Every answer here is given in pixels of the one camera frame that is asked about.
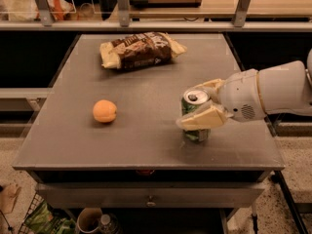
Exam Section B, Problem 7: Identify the green soda can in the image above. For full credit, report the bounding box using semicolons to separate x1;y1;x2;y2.
180;87;213;144

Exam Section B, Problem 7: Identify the brown paper cup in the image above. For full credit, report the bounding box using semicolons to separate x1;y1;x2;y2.
77;208;102;234

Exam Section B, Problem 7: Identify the clear plastic bottle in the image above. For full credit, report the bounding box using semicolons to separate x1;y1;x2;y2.
98;214;121;234

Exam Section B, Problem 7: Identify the orange fruit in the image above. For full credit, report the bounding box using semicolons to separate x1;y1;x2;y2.
93;99;117;123

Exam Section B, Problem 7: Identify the brown chip bag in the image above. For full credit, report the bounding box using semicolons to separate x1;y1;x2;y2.
99;32;187;69

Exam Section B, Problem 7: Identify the metal railing with brackets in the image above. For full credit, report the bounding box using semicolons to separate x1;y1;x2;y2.
0;0;312;32

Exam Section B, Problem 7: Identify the orange white bag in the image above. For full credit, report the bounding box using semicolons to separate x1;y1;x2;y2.
6;0;76;21

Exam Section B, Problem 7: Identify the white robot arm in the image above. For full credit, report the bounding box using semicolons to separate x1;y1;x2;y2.
176;58;312;131

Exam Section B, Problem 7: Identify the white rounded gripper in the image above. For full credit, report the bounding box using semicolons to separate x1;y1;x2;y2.
176;69;265;131

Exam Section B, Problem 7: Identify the grey drawer with knob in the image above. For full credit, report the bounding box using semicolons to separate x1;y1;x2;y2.
36;182;264;209

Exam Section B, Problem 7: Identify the green snack bag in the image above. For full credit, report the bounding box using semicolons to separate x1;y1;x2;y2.
24;201;76;234

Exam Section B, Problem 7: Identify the wire basket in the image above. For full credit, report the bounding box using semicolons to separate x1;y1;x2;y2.
17;193;43;234

